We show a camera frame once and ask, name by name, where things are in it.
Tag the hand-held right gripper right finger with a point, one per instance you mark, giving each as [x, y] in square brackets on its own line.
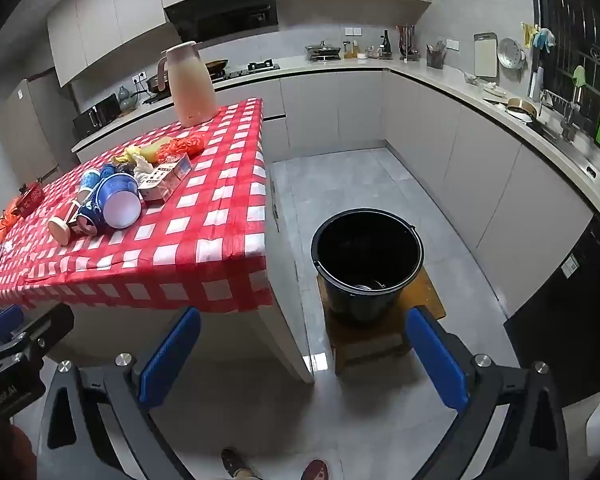
[437, 365]

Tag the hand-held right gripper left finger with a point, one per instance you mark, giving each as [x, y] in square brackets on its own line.
[170, 355]

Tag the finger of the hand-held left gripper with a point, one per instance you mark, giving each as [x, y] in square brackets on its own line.
[0, 321]
[50, 322]

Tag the black bucket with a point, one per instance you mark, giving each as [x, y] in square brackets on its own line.
[367, 260]

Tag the steel wool scrubber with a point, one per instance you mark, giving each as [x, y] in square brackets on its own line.
[123, 166]

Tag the green and white carton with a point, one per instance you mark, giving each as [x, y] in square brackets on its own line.
[162, 180]

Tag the yellow sponge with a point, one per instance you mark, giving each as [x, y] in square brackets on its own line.
[159, 149]

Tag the person's left forearm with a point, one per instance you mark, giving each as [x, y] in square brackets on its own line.
[5, 452]

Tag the wooden stool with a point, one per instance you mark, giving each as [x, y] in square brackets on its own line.
[375, 340]

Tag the small beige bottle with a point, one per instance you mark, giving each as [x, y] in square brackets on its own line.
[61, 227]

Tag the dark blue patterned paper cup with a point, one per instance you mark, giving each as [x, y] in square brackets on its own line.
[87, 216]

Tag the grey kitchen island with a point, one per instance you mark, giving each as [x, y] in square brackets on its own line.
[280, 280]

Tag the red checked tablecloth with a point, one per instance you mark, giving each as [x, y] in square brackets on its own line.
[205, 220]

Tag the black built-in dishwasher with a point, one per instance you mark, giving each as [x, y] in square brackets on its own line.
[570, 320]

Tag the light blue paper cup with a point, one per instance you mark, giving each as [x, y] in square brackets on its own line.
[88, 181]

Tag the person's right foot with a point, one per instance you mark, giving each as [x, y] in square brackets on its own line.
[315, 470]

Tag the crumpled tissue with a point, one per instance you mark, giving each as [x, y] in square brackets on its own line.
[141, 167]

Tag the grey refrigerator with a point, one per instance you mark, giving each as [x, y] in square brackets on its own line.
[27, 130]

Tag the black microwave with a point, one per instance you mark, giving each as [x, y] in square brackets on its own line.
[96, 116]

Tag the green ceramic vase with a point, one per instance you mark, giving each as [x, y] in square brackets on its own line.
[125, 99]

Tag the grey lower kitchen cabinets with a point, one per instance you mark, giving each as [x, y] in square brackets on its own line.
[430, 125]

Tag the cooking pot with lid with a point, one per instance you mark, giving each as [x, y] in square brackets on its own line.
[157, 85]

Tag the bamboo steamer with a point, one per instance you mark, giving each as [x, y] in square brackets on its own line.
[519, 107]

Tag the pink thermos jug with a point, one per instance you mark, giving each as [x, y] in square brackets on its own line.
[192, 85]

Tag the white plate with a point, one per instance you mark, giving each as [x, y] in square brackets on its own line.
[495, 94]

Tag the steel faucet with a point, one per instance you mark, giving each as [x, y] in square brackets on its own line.
[569, 120]

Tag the metal dish rack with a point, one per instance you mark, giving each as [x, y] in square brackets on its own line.
[552, 102]

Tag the black gas hob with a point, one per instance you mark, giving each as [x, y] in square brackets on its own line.
[262, 66]

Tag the dark utensil holder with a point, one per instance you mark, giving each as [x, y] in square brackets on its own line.
[435, 57]

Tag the white cutting board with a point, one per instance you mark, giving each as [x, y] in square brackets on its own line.
[485, 55]

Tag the green dish brush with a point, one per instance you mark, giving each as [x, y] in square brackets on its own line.
[579, 80]

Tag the steel colander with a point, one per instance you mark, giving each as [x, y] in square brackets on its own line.
[511, 52]

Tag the dark glass bottle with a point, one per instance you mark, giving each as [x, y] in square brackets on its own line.
[386, 45]

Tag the cooking oil bottle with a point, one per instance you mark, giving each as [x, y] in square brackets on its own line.
[351, 50]

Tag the steel pan with lid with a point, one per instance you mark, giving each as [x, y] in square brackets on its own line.
[322, 51]

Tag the black range hood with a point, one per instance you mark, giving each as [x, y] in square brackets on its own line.
[220, 15]

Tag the hanging rubber gloves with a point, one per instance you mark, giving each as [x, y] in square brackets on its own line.
[542, 37]

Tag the window with dark grille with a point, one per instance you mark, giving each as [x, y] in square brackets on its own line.
[580, 20]

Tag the white wall outlet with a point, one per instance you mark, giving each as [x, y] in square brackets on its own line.
[453, 44]
[353, 31]
[138, 79]

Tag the grey upper wall cabinets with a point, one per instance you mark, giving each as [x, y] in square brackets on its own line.
[105, 15]

